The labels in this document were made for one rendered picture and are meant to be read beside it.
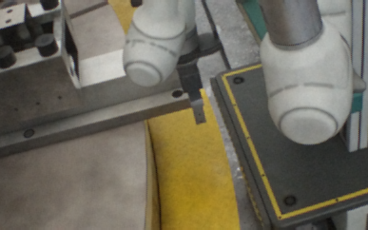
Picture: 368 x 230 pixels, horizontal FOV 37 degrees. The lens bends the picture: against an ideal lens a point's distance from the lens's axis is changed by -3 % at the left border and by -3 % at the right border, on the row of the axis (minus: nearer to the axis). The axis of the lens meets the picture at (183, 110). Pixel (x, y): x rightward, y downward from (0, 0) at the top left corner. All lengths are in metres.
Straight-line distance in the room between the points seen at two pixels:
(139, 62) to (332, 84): 0.35
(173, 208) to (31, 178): 0.52
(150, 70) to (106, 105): 0.92
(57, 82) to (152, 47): 0.77
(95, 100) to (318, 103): 1.09
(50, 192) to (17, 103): 0.31
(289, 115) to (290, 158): 0.71
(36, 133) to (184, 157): 0.59
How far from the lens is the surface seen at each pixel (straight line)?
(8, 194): 1.91
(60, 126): 1.96
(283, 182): 1.65
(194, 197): 2.06
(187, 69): 1.30
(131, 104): 1.93
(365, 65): 1.50
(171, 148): 2.24
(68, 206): 1.78
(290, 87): 1.01
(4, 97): 1.82
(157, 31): 1.05
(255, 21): 1.55
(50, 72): 1.75
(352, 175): 1.67
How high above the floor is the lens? 1.63
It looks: 43 degrees down
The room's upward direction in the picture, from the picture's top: 15 degrees counter-clockwise
